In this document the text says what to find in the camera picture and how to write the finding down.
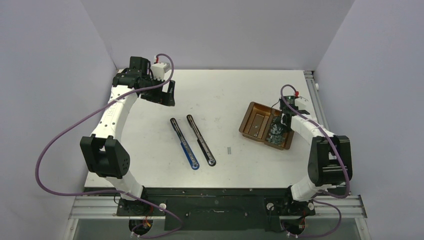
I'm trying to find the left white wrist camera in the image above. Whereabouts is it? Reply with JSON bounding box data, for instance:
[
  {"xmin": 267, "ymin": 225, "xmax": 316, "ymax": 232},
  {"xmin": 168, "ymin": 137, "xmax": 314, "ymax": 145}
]
[{"xmin": 150, "ymin": 62, "xmax": 171, "ymax": 81}]

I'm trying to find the aluminium front rail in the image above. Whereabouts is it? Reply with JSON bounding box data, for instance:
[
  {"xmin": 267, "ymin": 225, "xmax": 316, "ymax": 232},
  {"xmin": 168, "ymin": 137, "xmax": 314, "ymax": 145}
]
[{"xmin": 69, "ymin": 195, "xmax": 368, "ymax": 219}]

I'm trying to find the blue stapler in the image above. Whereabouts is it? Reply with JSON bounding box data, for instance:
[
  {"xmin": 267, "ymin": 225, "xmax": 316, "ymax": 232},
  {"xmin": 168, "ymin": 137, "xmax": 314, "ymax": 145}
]
[{"xmin": 170, "ymin": 118, "xmax": 200, "ymax": 170}]

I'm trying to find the brown plastic tray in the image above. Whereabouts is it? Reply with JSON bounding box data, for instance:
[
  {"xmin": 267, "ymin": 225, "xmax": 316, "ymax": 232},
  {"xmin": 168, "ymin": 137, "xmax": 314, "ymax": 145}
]
[{"xmin": 239, "ymin": 101, "xmax": 294, "ymax": 150}]

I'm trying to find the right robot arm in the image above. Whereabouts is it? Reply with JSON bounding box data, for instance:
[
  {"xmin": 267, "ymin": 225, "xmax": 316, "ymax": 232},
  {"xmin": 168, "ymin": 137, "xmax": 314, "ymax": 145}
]
[{"xmin": 279, "ymin": 95, "xmax": 353, "ymax": 214}]

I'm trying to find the black stapler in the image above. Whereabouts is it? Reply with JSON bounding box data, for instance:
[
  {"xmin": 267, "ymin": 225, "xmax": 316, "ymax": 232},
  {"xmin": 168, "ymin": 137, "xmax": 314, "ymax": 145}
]
[{"xmin": 186, "ymin": 114, "xmax": 217, "ymax": 167}]

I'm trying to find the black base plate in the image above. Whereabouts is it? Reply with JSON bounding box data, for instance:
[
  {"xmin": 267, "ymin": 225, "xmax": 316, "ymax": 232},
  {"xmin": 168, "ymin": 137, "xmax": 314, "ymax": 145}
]
[{"xmin": 116, "ymin": 187, "xmax": 316, "ymax": 232}]

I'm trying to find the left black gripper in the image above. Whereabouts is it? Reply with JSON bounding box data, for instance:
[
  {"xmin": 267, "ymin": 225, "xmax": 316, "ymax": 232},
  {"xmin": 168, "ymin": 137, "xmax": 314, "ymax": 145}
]
[{"xmin": 140, "ymin": 75, "xmax": 174, "ymax": 107}]

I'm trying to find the aluminium side rail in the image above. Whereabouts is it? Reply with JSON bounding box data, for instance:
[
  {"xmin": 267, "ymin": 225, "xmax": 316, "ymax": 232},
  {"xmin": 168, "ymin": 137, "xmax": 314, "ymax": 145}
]
[{"xmin": 303, "ymin": 70, "xmax": 330, "ymax": 130}]

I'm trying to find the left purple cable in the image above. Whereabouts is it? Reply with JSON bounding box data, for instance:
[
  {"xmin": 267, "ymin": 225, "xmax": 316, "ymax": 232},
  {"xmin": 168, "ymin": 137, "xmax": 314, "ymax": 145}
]
[{"xmin": 35, "ymin": 53, "xmax": 185, "ymax": 239}]

